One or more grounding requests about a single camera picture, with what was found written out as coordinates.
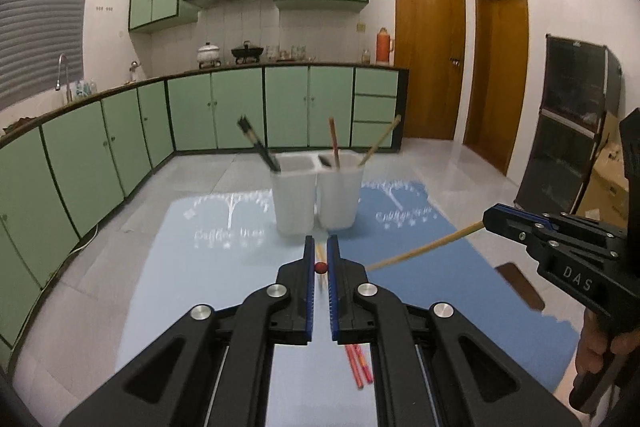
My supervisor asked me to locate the orange thermos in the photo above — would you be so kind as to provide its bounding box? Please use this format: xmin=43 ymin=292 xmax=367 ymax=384
xmin=376 ymin=27 xmax=395 ymax=66

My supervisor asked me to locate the metal sink faucet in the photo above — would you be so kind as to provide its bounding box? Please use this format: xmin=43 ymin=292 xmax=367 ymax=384
xmin=55 ymin=53 xmax=73 ymax=104

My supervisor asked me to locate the black wok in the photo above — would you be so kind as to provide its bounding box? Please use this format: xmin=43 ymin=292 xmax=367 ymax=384
xmin=231 ymin=41 xmax=264 ymax=65

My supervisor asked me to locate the green base cabinet unit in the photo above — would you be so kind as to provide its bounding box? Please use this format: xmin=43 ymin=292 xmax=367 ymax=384
xmin=0 ymin=64 xmax=410 ymax=358

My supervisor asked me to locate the grey window shutter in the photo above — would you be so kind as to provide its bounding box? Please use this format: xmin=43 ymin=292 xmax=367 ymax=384
xmin=0 ymin=0 xmax=99 ymax=110

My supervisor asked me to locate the green drawer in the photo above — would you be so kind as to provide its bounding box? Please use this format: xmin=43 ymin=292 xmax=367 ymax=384
xmin=352 ymin=95 xmax=398 ymax=122
xmin=354 ymin=68 xmax=399 ymax=96
xmin=351 ymin=122 xmax=397 ymax=148

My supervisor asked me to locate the light blue table mat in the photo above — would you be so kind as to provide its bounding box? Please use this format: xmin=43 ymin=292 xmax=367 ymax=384
xmin=115 ymin=187 xmax=381 ymax=427

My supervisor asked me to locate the black glass cabinet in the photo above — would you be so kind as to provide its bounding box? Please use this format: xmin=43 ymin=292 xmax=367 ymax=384
xmin=515 ymin=34 xmax=623 ymax=215

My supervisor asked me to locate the dark blue table mat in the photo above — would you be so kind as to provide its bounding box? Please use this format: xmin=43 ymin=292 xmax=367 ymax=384
xmin=357 ymin=179 xmax=583 ymax=393

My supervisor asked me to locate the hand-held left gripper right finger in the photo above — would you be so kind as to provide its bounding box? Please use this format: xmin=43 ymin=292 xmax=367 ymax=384
xmin=326 ymin=234 xmax=583 ymax=427

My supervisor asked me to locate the person's right hand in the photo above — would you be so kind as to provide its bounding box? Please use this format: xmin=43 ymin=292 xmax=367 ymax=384
xmin=575 ymin=312 xmax=640 ymax=376

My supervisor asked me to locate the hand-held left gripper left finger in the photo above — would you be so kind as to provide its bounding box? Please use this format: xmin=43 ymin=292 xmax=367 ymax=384
xmin=60 ymin=235 xmax=317 ymax=427

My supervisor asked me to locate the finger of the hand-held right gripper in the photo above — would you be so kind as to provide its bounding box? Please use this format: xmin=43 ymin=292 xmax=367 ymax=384
xmin=492 ymin=203 xmax=567 ymax=233
xmin=482 ymin=209 xmax=557 ymax=259

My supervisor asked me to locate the closed wooden door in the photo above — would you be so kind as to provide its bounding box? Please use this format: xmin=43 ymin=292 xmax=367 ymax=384
xmin=394 ymin=0 xmax=467 ymax=142

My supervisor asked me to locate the white floor cable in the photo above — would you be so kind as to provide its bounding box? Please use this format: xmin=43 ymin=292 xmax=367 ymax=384
xmin=50 ymin=222 xmax=98 ymax=278

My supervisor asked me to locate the black chopstick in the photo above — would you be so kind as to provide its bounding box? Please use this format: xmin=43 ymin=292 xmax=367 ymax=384
xmin=240 ymin=115 xmax=282 ymax=170
xmin=236 ymin=117 xmax=278 ymax=172

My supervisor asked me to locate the white twin utensil holder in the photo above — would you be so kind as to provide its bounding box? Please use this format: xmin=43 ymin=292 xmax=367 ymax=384
xmin=270 ymin=151 xmax=366 ymax=236

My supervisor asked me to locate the white cooking pot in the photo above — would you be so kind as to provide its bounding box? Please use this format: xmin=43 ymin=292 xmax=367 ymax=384
xmin=196 ymin=42 xmax=222 ymax=68

